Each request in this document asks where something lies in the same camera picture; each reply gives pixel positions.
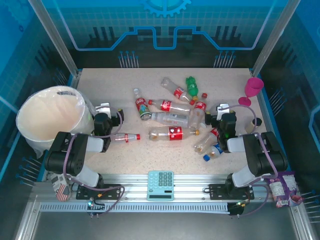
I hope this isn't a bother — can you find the small red-label cola bottle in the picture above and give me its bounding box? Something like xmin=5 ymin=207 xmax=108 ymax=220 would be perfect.
xmin=109 ymin=133 xmax=141 ymax=145

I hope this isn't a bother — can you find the white ribbed plastic bin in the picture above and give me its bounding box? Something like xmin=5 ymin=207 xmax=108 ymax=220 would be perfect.
xmin=16 ymin=85 xmax=95 ymax=157

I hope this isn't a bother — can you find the blue cap plastic bottle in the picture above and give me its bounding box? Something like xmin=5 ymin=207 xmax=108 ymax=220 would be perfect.
xmin=202 ymin=142 xmax=225 ymax=163

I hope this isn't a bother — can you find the green plastic bottle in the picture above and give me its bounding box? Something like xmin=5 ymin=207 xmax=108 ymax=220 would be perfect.
xmin=185 ymin=75 xmax=200 ymax=101

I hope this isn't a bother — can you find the cola bottle orange cap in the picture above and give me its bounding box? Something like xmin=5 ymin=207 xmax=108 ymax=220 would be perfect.
xmin=148 ymin=126 xmax=201 ymax=142

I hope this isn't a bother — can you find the clear bottle white label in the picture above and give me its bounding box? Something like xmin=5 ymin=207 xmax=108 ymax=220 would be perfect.
xmin=150 ymin=111 xmax=190 ymax=127

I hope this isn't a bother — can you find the clear plastic bin liner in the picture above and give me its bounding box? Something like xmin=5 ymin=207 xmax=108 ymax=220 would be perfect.
xmin=15 ymin=84 xmax=98 ymax=160

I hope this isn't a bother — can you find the red green cartoon label bottle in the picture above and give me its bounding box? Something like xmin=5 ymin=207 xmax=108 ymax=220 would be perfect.
xmin=132 ymin=87 xmax=153 ymax=121

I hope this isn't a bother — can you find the pink plastic goblet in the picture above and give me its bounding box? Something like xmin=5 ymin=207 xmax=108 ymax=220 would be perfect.
xmin=237 ymin=76 xmax=265 ymax=106

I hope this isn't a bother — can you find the light blue calculator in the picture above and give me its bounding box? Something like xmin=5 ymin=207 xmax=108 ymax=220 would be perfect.
xmin=146 ymin=170 xmax=175 ymax=202

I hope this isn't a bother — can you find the flag print pouch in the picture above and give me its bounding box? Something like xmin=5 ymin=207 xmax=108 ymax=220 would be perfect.
xmin=50 ymin=173 xmax=72 ymax=203

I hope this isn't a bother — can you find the black controller box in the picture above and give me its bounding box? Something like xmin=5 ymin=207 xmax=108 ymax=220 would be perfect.
xmin=86 ymin=198 xmax=106 ymax=218
xmin=228 ymin=199 xmax=251 ymax=218

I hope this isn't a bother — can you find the purple snack bag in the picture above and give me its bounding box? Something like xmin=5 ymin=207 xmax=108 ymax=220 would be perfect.
xmin=264 ymin=170 xmax=305 ymax=208

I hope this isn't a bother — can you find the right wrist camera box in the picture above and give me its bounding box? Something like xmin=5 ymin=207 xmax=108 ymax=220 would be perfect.
xmin=216 ymin=102 xmax=231 ymax=120

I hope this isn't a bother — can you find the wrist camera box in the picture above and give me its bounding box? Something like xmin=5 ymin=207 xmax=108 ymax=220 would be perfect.
xmin=216 ymin=102 xmax=231 ymax=120
xmin=95 ymin=102 xmax=112 ymax=115

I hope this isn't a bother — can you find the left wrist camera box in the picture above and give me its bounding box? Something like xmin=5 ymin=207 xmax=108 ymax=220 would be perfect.
xmin=95 ymin=102 xmax=112 ymax=115

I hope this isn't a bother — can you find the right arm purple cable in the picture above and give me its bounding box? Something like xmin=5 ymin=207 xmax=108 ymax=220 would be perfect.
xmin=229 ymin=103 xmax=282 ymax=217

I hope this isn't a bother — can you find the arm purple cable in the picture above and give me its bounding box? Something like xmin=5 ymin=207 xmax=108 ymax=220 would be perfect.
xmin=62 ymin=104 xmax=126 ymax=216
xmin=229 ymin=103 xmax=282 ymax=217

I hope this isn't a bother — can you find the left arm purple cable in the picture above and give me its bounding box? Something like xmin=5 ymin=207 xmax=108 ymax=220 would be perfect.
xmin=62 ymin=104 xmax=126 ymax=216

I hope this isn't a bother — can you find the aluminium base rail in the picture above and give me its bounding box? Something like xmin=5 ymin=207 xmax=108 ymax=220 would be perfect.
xmin=32 ymin=173 xmax=301 ymax=205

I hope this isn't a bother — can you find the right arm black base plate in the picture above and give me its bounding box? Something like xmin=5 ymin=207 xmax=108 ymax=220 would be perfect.
xmin=208 ymin=183 xmax=255 ymax=201

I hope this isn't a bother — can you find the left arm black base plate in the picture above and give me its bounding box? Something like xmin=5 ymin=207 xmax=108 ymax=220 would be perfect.
xmin=75 ymin=183 xmax=122 ymax=201

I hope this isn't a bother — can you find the white slotted cable duct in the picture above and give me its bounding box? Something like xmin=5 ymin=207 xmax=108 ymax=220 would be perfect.
xmin=39 ymin=202 xmax=232 ymax=213

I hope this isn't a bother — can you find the aluminium frame post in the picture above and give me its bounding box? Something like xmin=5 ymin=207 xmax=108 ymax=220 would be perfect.
xmin=250 ymin=0 xmax=301 ymax=77
xmin=27 ymin=0 xmax=82 ymax=78

